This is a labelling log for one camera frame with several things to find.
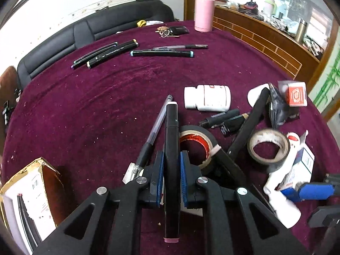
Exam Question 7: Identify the thin dark pen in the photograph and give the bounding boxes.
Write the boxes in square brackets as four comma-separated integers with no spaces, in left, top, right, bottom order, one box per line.
[153,44,208,50]

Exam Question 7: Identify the white plastic bottle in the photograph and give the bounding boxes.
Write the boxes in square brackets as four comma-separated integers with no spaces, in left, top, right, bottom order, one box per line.
[263,174,302,229]

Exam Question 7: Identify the pink thermos bottle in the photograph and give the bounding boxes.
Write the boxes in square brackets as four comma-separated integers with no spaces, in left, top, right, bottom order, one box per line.
[194,0,215,32]

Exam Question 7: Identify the black tape roll beige core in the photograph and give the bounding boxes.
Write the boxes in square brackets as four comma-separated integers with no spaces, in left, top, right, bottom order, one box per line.
[247,128,290,173]

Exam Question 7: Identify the maroon tablecloth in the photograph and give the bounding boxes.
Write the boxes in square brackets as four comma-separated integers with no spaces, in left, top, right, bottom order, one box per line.
[1,18,338,255]

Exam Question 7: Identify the blue white carton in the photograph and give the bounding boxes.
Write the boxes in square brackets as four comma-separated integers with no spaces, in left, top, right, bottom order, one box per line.
[276,146,315,202]

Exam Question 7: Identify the red box in plastic wrap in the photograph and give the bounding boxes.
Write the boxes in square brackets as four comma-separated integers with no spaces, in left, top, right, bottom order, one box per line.
[278,80,309,107]

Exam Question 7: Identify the wooden cabinet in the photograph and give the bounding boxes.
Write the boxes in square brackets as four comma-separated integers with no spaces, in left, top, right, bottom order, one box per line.
[184,0,328,79]

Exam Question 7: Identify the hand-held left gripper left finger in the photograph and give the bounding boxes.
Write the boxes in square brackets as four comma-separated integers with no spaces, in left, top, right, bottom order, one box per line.
[33,151,166,255]

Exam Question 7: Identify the steel thermos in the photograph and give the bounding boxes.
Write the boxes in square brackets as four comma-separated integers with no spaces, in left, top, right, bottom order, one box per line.
[295,18,309,44]

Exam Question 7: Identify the black tube gold tip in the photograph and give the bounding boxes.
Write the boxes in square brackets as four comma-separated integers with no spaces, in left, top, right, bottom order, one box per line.
[220,113,250,138]

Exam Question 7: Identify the white red-label dispenser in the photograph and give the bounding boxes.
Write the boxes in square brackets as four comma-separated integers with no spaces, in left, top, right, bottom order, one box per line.
[286,130,309,152]

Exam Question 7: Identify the clear pen black grip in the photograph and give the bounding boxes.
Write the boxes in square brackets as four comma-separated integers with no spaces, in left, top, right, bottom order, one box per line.
[123,94,174,184]

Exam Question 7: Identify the black sachet packet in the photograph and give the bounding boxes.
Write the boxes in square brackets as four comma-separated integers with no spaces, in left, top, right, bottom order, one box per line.
[267,83,300,128]

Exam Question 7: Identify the black marker pink caps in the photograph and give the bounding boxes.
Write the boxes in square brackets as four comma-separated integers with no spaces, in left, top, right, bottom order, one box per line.
[163,102,181,243]

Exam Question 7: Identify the black tape roll red core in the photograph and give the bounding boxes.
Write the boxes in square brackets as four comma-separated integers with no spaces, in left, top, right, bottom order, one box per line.
[178,125,221,174]

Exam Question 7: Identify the white pill bottle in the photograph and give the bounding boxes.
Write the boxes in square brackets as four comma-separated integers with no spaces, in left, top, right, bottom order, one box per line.
[184,84,231,112]

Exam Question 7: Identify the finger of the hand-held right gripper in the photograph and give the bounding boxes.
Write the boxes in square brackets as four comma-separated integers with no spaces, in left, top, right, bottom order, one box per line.
[296,174,340,202]
[307,206,340,229]

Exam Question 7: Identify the white oval object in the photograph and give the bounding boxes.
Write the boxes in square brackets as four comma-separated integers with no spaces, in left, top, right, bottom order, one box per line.
[247,83,270,106]

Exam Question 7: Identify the black marker purple cap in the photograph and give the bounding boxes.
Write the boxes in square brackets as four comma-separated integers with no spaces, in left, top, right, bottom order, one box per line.
[71,41,119,69]

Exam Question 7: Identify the green bamboo wall decal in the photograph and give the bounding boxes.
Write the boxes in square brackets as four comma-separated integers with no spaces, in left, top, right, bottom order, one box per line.
[315,58,340,107]

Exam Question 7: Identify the black marker beige cap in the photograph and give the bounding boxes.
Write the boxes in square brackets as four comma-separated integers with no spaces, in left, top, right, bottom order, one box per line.
[86,39,139,69]

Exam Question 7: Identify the black leather sofa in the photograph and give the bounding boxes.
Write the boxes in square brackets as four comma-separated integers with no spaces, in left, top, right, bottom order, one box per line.
[16,0,176,81]

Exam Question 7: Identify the gold-edged cardboard box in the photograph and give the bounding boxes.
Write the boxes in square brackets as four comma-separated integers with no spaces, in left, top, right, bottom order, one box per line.
[0,157,65,255]

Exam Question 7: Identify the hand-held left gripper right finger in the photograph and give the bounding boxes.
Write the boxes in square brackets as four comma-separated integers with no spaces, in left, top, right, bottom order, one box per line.
[181,151,309,255]

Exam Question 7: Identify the black marker blue caps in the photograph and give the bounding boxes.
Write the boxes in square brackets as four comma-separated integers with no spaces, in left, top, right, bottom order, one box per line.
[130,50,195,58]

